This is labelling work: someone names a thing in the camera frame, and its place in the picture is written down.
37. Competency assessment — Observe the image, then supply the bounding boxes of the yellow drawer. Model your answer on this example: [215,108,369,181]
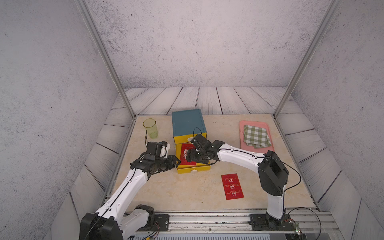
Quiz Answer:
[176,144,211,174]
[173,131,200,145]

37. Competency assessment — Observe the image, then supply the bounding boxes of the green translucent plastic cup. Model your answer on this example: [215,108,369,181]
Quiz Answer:
[143,118,158,139]

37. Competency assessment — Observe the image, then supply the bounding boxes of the green checkered cloth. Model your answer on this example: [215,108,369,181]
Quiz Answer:
[243,125,272,149]

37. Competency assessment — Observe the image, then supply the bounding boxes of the red postcard white characters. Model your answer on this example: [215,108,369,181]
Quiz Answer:
[180,143,197,166]

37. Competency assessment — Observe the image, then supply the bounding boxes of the aluminium front rail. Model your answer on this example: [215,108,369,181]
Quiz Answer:
[133,208,343,240]

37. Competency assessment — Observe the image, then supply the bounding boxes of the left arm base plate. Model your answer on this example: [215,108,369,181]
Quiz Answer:
[137,214,170,232]

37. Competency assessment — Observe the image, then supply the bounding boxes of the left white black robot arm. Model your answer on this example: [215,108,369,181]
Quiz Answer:
[79,141,180,240]

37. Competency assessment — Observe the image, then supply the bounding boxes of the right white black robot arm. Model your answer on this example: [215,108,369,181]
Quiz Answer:
[182,134,299,221]

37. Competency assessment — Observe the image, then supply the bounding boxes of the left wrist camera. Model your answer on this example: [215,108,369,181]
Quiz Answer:
[160,141,170,158]

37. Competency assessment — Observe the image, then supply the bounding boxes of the teal drawer cabinet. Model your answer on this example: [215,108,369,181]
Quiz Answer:
[172,109,207,138]

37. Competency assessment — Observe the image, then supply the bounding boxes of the pink plastic tray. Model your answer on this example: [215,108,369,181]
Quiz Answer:
[239,121,275,153]

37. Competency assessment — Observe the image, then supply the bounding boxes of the yellow top drawer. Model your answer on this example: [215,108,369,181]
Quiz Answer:
[173,131,200,145]

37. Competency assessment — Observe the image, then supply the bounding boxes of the red postcards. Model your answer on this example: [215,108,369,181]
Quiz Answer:
[221,174,244,200]

